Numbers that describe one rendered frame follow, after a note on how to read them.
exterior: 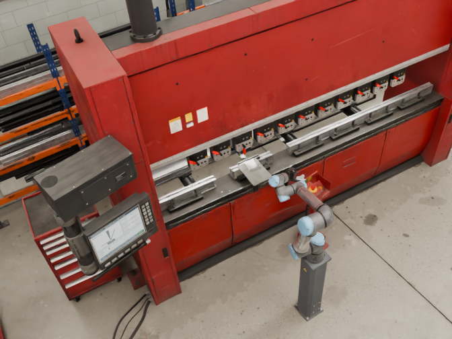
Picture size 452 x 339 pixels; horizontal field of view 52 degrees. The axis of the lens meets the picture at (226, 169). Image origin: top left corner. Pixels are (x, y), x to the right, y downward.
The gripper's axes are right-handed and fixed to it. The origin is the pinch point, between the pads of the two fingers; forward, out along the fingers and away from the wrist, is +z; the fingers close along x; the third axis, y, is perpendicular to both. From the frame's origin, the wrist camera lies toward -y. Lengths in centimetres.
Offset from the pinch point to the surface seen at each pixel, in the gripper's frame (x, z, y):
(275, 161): 38, 36, -23
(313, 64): 42, 26, 69
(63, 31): 138, -123, 44
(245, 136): 50, -7, 2
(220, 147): 56, -26, -9
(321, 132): 29, 74, 8
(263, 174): 28.2, 5.0, -21.9
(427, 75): 6, 195, 73
